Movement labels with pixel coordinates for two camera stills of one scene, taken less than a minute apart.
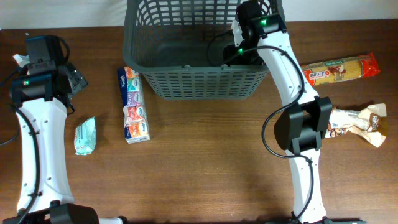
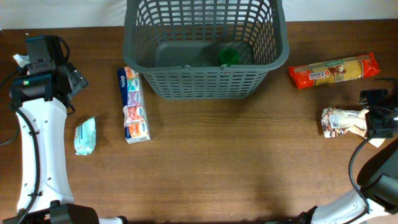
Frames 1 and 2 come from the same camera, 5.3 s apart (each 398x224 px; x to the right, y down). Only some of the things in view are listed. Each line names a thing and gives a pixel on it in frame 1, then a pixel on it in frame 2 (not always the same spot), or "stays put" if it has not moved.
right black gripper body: [241, 55] → [382, 109]
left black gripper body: [78, 80] stays put
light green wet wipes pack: [84, 140] stays put
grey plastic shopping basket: [177, 48] stays put
